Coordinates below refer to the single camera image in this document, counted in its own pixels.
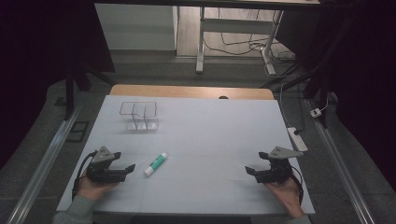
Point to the clear plastic divided organizer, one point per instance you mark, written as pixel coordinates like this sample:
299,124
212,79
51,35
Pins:
139,115

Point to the white cabinet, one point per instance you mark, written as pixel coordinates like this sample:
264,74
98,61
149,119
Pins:
135,28

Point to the white desk frame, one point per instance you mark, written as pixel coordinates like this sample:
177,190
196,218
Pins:
236,25

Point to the person's right hand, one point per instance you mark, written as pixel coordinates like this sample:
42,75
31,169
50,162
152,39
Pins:
286,196

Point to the small white adapter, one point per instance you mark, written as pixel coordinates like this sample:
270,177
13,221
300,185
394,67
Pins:
315,112

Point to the black metal stand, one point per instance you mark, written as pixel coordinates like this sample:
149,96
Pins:
70,93
320,93

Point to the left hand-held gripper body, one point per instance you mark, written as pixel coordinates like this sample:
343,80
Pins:
102,174

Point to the person's left hand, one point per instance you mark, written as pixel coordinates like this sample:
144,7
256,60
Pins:
93,189

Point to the aluminium rail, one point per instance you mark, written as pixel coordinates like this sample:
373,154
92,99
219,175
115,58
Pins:
43,165
339,165

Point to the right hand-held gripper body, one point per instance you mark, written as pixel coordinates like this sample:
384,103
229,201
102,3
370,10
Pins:
277,174

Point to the white power strip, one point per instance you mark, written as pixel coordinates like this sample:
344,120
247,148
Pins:
297,139

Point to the green and white glue stick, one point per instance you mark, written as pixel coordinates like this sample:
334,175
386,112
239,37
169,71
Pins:
155,164

